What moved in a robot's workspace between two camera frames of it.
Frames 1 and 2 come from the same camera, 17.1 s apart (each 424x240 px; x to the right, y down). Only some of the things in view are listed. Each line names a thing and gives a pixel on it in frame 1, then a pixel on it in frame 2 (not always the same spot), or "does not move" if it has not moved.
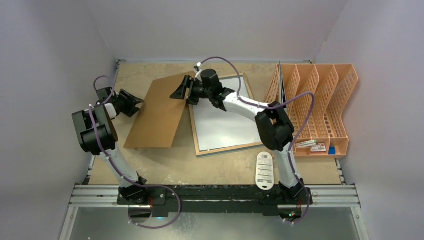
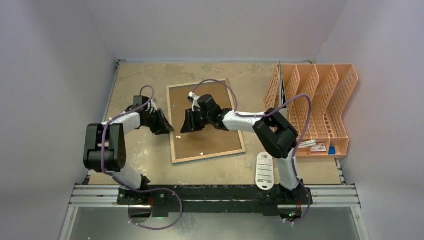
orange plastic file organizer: x=313 y=95 does not move
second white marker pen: x=308 y=143 does not move
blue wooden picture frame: x=215 y=130 → x=233 y=108
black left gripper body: x=126 y=104 → x=157 y=123
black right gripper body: x=190 y=89 → x=196 y=119
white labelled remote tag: x=264 y=175 does not move
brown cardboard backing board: x=157 y=123 → x=207 y=141
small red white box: x=318 y=148 does not move
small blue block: x=332 y=150 does not move
